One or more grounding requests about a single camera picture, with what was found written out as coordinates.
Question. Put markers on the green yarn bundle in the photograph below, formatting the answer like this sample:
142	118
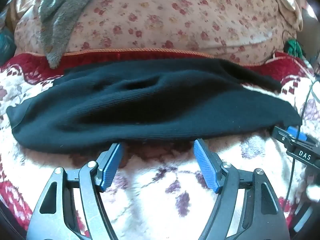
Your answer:
293	47

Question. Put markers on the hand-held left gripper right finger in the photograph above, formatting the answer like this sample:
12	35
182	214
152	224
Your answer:
203	165

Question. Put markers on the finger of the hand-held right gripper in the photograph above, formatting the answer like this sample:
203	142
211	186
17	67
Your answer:
305	156
291	131

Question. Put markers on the teal cloth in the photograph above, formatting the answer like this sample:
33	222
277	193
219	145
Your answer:
6	45

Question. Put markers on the grey fuzzy blanket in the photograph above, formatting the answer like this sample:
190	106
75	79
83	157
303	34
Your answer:
62	17

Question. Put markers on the pink floral quilt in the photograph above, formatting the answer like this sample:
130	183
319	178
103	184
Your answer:
175	17

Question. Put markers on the red white floral blanket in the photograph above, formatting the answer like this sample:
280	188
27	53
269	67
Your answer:
150	192

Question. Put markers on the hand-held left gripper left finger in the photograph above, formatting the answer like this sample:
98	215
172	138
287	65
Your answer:
112	170

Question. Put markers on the black pants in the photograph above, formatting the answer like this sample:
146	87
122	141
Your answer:
150	110

